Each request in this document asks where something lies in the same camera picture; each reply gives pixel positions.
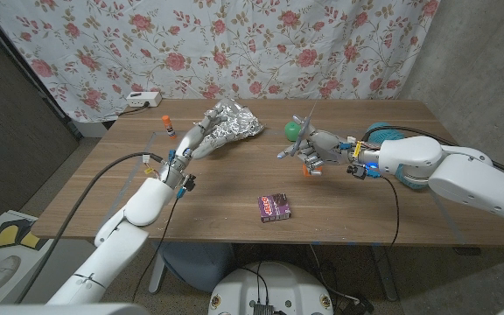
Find white sneaker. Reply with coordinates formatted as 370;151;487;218
0;255;22;292

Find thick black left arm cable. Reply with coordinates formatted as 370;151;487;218
15;151;165;303

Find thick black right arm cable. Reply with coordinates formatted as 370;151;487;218
360;125;504;185

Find black power strip cord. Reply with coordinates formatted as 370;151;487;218
117;101;151;117

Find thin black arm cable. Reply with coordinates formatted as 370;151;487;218
381;174;401;249
131;187;184;303

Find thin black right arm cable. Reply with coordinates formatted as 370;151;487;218
381;174;401;249

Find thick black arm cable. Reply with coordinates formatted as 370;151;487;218
360;125;504;185
15;151;165;303

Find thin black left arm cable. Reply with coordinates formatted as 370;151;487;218
131;187;184;303

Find purple box of matches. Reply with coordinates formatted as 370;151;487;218
257;192;292;224

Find aluminum foil sheet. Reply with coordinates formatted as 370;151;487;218
199;98;265;150

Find teal yarn skein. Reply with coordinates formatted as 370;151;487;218
365;121;432;190

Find green toy apple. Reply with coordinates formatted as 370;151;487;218
283;121;302;143

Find white floor board yellow marks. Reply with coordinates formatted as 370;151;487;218
0;209;98;305

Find grey scissors with orange handles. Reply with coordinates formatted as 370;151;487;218
289;101;319;158

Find white table leg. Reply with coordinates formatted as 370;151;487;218
148;251;168;293

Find grey table leg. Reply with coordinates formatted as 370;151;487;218
369;245;398;302

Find glue stick with orange cap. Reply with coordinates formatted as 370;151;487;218
161;115;178;140

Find white power strip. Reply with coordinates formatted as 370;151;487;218
125;90;163;109

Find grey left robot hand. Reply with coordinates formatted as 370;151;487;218
159;108;232;188

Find blue-grey stool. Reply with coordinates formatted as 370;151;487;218
151;241;235;293

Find floral print backdrop cloth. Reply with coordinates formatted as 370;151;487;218
0;0;441;123

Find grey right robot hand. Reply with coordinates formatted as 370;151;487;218
276;114;367;177

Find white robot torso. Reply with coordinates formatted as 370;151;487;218
207;261;335;315

